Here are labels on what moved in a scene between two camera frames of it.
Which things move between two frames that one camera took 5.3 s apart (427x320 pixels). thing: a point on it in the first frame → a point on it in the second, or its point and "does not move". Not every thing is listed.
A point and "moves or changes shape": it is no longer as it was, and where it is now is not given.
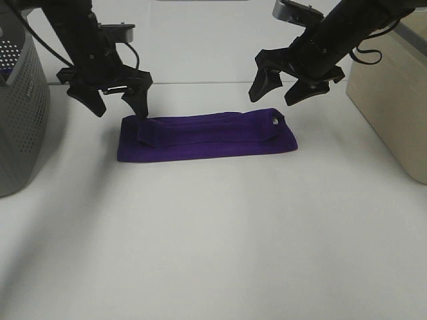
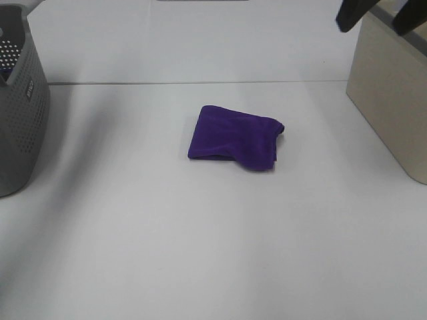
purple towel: x=179 y=136 moves or changes shape
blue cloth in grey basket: x=6 y=72 does not move
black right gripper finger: x=269 y=63 → x=351 y=11
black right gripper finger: x=301 y=91 → x=412 y=14
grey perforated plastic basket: x=25 y=113 does not move
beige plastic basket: x=391 y=94 does not move
